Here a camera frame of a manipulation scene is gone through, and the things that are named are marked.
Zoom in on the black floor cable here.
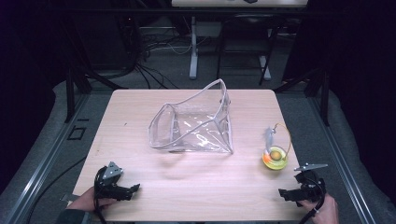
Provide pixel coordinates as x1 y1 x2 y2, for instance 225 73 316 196
25 156 87 224

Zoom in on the black chair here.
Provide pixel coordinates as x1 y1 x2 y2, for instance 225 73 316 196
215 13 281 87

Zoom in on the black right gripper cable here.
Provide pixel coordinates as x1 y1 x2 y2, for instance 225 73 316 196
298 185 327 224

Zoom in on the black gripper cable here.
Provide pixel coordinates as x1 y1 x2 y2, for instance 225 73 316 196
298 185 327 224
92 166 108 224

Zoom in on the white desk leg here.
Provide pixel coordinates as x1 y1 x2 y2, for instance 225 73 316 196
259 29 273 82
189 16 200 80

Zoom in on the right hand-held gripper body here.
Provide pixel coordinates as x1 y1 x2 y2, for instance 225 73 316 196
293 162 328 203

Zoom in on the black tape square marking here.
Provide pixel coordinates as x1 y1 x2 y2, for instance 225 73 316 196
66 125 87 141

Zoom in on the black metal stand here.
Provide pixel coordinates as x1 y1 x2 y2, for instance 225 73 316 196
273 67 331 127
63 65 129 124

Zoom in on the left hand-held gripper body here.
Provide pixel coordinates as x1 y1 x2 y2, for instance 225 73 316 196
93 161 124 201

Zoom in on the person's right hand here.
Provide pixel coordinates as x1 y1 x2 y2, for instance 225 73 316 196
297 192 340 224

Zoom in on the bundle of floor cables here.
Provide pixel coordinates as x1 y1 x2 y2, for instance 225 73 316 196
124 27 209 91

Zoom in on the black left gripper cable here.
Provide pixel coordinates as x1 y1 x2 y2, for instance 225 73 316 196
92 166 108 224

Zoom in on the aluminium frame rail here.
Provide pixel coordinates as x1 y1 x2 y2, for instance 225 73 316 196
306 95 378 224
0 92 92 224

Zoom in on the clear plastic bag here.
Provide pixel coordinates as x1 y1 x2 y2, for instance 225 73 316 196
147 77 234 155

